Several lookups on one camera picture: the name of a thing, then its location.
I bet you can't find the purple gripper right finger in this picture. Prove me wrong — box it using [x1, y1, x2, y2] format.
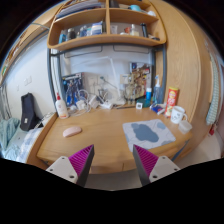
[133, 145, 180, 186]

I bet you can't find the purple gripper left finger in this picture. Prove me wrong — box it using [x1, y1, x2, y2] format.
[47, 145, 94, 187]

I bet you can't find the grey cloud mouse pad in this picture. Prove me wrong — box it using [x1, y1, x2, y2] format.
[123, 119, 176, 151]

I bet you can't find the pink computer mouse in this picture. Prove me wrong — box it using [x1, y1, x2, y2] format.
[63, 126, 82, 138]

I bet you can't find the wooden desk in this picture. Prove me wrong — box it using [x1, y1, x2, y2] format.
[26, 108, 192, 174]

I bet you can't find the clear plastic container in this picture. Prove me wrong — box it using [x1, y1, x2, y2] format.
[178, 120, 192, 134]

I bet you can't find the white mug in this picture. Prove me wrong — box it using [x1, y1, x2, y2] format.
[171, 106, 188, 124]

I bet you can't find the small white cube clock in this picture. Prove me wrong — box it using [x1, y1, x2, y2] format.
[136, 102, 143, 109]

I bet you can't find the white lotion bottle red cap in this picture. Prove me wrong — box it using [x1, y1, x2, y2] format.
[55, 95, 69, 119]

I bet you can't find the black bag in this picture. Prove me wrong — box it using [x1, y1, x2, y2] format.
[20, 93, 40, 131]

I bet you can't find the red chips can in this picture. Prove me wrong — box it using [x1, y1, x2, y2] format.
[165, 87, 179, 117]

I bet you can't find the white power adapter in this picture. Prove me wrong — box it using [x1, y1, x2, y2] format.
[100, 101, 113, 110]

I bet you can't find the blue spray bottle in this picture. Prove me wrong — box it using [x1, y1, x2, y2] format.
[153, 75, 160, 103]

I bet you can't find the teal blanket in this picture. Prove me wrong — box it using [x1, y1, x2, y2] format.
[0, 118, 20, 161]

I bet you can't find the blue poster box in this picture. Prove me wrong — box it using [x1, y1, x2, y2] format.
[62, 73, 84, 106]

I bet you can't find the green checkered towel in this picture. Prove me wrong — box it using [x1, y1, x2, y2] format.
[206, 54, 220, 125]

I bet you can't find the wooden wall shelf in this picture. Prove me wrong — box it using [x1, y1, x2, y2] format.
[47, 0, 167, 51]

